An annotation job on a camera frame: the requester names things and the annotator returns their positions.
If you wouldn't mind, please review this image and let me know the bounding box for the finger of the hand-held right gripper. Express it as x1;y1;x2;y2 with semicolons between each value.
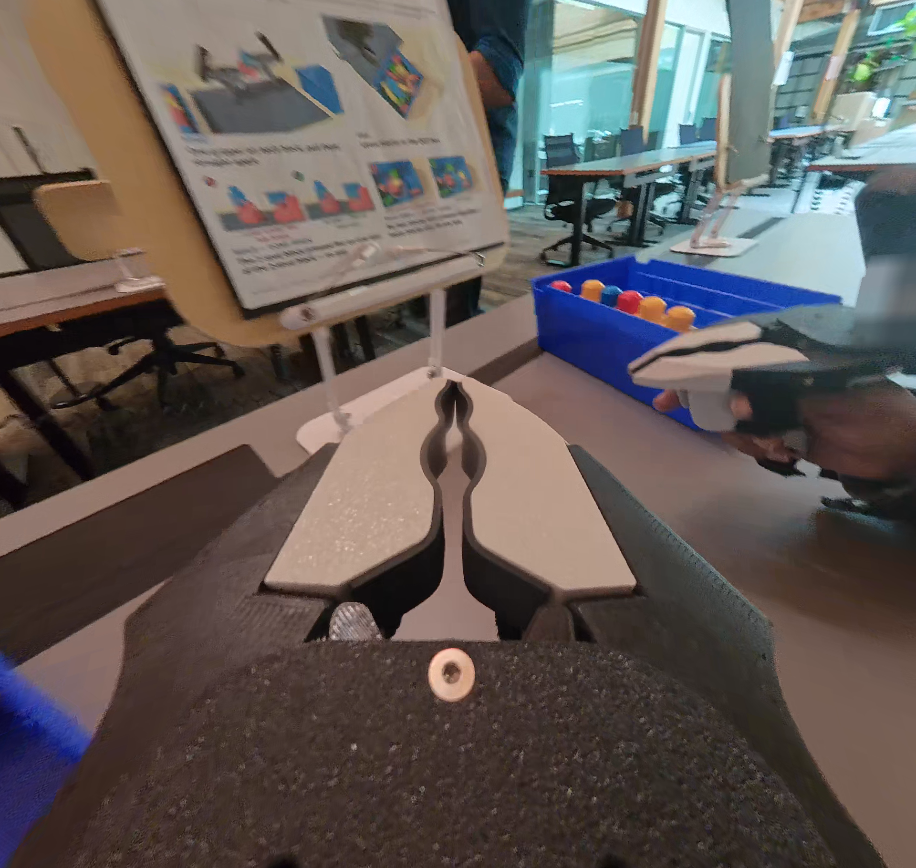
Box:
632;341;811;391
628;319;771;377

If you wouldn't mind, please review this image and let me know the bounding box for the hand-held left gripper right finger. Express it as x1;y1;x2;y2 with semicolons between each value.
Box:
458;380;638;636

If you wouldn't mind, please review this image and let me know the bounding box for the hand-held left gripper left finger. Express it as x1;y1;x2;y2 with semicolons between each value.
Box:
263;380;459;636

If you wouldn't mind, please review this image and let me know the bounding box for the wooden top office desk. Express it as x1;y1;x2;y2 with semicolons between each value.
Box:
769;124;857;212
540;142;720;248
0;253;170;484

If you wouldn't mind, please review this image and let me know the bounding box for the black office chair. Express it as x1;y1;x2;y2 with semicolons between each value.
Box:
541;133;616;267
0;174;246;413
617;126;677;228

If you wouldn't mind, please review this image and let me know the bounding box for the wooden board easel stand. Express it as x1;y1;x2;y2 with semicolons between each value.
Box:
673;0;779;258
32;180;166;294

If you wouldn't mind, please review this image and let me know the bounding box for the green potted plant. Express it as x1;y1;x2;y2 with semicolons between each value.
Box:
848;8;916;91

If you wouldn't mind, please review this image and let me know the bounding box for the printed instruction sheet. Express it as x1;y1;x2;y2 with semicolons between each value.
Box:
72;0;510;312

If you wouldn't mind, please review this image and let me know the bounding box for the white base document stand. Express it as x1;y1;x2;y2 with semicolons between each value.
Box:
29;0;514;455

